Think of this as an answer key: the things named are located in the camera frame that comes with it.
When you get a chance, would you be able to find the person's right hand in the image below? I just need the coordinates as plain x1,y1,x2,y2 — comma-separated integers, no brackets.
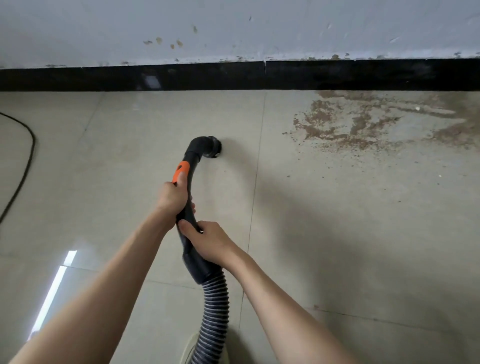
177,219,245,273

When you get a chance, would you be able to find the person's left hand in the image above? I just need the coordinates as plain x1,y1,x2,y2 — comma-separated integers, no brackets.
153,171,197,233

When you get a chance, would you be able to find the black ribbed vacuum hose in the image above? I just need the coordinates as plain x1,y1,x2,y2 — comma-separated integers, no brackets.
171,135,231,364

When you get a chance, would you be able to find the black power cord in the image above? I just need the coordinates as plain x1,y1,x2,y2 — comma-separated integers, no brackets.
0,111,37,226

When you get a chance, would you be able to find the brown dirt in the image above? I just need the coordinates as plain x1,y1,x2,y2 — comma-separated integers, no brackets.
281,89,480,155

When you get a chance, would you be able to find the person's left forearm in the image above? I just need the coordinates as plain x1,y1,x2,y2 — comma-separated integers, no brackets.
9,213,172,364

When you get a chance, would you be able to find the person's right forearm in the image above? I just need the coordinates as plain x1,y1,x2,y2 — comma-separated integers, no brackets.
228,249,363,364

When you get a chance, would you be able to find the person's left shoe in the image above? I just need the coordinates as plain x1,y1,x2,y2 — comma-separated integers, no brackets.
181,331,230,364

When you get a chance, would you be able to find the black baseboard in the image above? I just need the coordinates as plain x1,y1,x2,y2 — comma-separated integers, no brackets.
0,58,480,93

